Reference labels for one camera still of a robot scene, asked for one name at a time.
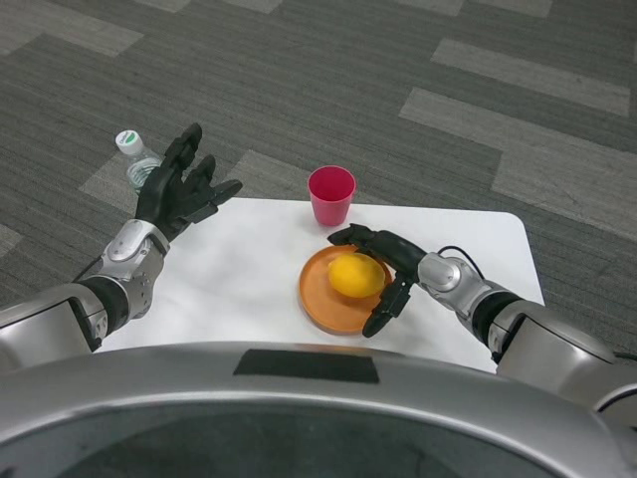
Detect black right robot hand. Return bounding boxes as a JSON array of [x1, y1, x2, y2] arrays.
[[326, 223, 428, 339]]

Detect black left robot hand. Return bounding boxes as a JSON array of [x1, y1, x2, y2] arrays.
[[133, 122, 244, 244]]

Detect yellow lemon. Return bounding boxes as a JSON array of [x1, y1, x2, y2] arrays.
[[326, 255, 393, 300]]

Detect orange round plate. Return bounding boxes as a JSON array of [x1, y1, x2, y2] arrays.
[[299, 244, 394, 337]]

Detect clear plastic water bottle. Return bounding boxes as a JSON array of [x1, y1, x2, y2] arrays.
[[114, 129, 163, 190]]

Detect pink plastic cup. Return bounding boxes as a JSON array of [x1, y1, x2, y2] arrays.
[[307, 166, 357, 228]]

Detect silver robot chest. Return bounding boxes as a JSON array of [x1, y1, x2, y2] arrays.
[[0, 341, 637, 478]]

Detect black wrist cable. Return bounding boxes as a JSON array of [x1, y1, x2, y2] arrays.
[[74, 261, 104, 283], [437, 245, 487, 278]]

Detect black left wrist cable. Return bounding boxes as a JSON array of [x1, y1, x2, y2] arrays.
[[74, 261, 104, 283]]

